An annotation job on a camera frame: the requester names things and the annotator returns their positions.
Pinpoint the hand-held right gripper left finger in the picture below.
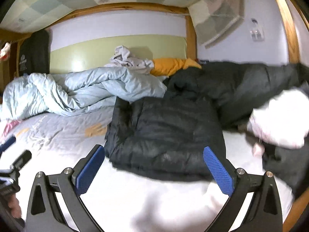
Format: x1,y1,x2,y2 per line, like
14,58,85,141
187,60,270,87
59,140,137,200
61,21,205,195
25,144,106,232

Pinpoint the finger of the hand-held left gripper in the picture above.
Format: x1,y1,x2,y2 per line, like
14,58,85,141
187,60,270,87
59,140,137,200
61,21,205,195
10,150,32,172
0,135,17,153

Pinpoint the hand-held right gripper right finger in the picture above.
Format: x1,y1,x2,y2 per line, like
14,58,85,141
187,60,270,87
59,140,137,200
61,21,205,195
203,146,283,232

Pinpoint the black puffer jacket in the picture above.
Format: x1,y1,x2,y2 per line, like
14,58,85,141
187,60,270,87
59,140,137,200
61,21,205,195
104,96,227,182

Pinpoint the person's left hand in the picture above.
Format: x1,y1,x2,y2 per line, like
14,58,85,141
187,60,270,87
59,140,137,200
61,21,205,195
7,194,23,219

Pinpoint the pink cloth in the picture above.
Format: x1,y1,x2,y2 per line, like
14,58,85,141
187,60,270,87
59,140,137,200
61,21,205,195
0,121,20,138

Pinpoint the small pink object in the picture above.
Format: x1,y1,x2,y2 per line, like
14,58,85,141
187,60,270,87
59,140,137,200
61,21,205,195
252,142,265,157

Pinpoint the dark cloth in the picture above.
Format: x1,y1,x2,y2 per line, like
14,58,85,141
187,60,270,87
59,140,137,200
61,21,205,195
262,140,309,191

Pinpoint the light blue duvet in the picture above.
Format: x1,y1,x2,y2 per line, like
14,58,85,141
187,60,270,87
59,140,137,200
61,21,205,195
0,66,167,121

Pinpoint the white pink garment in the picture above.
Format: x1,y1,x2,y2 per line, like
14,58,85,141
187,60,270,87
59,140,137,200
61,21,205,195
247,88,309,149

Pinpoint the dark green coat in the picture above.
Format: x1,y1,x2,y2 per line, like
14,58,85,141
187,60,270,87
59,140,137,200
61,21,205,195
163,61,309,130

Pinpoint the red white plush toy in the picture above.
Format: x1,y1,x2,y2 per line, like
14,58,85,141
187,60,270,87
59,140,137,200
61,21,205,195
0,42,11,60

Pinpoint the black hanging garment bag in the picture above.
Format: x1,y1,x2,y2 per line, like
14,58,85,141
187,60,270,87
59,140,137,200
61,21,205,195
19,30,51,78

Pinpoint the yellow pillow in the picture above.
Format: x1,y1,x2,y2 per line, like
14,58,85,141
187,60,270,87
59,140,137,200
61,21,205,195
150,57,202,76

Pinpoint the pale grey hoodie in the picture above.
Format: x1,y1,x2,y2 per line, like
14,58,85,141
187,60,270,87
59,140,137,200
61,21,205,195
104,45,155,74

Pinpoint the plaid tied curtain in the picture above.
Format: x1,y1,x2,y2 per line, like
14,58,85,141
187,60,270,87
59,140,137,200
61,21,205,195
188,0,245,49

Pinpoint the wooden bed frame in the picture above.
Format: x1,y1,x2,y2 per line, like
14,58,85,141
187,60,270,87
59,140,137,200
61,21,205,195
0,0,309,232

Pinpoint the white wall power socket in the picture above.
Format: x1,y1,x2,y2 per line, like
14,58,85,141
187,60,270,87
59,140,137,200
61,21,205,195
250,18,266,40

